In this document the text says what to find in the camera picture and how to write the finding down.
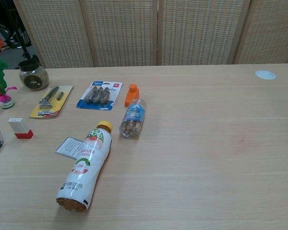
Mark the white printed paper card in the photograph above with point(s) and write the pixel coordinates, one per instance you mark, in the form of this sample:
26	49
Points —
69	146

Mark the white and red stamp block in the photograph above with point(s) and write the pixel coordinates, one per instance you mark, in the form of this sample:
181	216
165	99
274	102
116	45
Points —
17	125

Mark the small orange plastic bottle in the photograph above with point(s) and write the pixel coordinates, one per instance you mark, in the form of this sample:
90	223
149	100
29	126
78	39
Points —
132	95

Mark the binder clips in blue pack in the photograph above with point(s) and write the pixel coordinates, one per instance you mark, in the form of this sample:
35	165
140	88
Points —
99	95

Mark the white round table grommet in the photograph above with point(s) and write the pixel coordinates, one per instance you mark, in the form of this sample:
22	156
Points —
265	74

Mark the wooden woven folding screen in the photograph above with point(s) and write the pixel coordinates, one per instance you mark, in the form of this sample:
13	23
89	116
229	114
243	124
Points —
124	31

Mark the glass jar with black lid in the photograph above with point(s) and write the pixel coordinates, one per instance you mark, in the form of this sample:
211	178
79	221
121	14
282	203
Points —
34	79

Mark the clear snack tube blue label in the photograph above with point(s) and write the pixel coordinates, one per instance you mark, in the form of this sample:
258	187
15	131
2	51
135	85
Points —
134	115

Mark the razor in yellow card pack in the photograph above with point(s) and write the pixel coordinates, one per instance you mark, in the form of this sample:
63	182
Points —
53	100

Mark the colourful feather shuttlecock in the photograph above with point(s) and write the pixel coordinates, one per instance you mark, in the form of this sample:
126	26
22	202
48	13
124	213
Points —
0	79

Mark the black tripod stand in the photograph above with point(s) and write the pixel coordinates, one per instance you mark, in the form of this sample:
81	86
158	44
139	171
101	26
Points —
24	45

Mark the tea bottle with yellow cap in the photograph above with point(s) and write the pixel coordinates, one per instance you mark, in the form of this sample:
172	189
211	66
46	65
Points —
86	167

